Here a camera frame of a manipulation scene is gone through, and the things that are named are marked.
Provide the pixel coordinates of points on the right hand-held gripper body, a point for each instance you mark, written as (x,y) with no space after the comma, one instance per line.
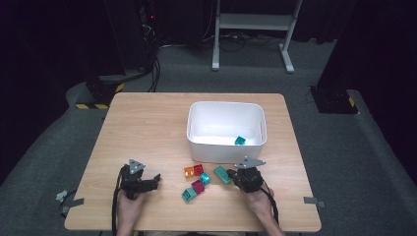
(249,178)

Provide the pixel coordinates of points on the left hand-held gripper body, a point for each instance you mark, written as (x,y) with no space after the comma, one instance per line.
(134,183)

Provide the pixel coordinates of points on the green toy block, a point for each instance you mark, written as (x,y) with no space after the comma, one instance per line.
(221,174)

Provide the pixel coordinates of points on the cyan shiny toy block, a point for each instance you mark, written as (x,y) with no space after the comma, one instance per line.
(205,178)

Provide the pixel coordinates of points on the red toy block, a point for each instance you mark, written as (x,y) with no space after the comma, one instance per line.
(198,169)

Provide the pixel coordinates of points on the orange toy block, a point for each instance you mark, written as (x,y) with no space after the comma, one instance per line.
(189,172)

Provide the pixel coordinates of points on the teal toy block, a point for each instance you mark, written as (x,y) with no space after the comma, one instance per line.
(189,194)
(240,140)

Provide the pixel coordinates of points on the magenta toy block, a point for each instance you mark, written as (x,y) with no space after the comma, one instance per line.
(198,186)

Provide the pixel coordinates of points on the white plastic bin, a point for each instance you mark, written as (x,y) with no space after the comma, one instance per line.
(223,121)

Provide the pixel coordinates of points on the person's left hand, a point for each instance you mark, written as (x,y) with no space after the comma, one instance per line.
(129,209)

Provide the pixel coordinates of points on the person's right hand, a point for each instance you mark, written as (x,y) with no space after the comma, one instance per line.
(260,206)

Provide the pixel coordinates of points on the grey tape piece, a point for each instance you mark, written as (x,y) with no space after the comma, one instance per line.
(73,203)
(313,200)

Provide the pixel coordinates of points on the black stand base striped tape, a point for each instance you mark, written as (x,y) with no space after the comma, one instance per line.
(98,91)

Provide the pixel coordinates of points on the dark equipment rack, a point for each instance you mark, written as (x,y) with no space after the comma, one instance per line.
(144,32)

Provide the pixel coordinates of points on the black curtain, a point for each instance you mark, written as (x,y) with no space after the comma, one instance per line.
(49,49)
(377,49)

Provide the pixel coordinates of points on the white metal stand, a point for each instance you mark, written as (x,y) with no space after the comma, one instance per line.
(255,21)

